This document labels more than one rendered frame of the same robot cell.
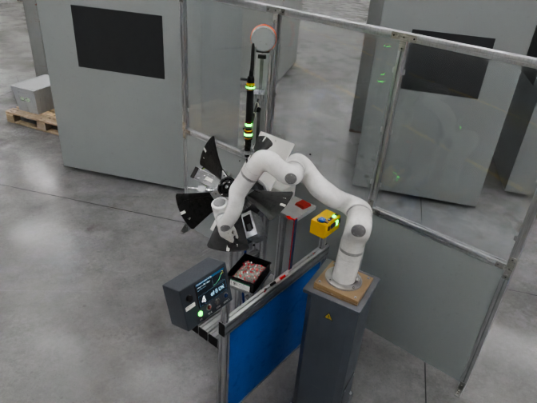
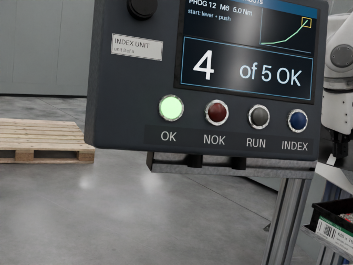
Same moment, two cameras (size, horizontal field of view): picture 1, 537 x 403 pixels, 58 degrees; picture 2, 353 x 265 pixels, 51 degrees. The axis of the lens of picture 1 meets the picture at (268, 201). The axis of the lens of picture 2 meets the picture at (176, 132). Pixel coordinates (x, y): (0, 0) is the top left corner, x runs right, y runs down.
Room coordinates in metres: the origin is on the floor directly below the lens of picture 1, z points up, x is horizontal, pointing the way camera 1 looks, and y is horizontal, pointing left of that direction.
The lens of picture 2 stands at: (1.15, 0.04, 1.18)
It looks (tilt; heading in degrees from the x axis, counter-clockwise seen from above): 13 degrees down; 34
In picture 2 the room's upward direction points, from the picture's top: 9 degrees clockwise
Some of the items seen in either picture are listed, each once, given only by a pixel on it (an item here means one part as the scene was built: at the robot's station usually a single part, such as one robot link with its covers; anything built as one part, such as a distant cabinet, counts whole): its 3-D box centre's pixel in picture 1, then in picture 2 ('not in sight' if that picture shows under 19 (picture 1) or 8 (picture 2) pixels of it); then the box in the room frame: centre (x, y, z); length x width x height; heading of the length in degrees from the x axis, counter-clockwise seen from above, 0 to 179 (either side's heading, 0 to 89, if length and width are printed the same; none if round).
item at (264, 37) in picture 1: (263, 37); not in sight; (3.03, 0.10, 1.88); 0.16 x 0.07 x 0.16; 88
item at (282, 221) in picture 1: (279, 254); not in sight; (2.82, -0.11, 0.42); 0.04 x 0.04 x 0.83; 53
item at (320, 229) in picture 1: (324, 225); not in sight; (2.33, -0.33, 1.02); 0.16 x 0.10 x 0.11; 143
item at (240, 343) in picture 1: (275, 333); not in sight; (2.02, -0.10, 0.45); 0.82 x 0.02 x 0.66; 143
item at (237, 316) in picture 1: (280, 284); not in sight; (2.02, -0.10, 0.82); 0.90 x 0.04 x 0.08; 143
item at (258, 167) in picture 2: not in sight; (235, 161); (1.59, 0.23, 1.04); 0.24 x 0.03 x 0.03; 143
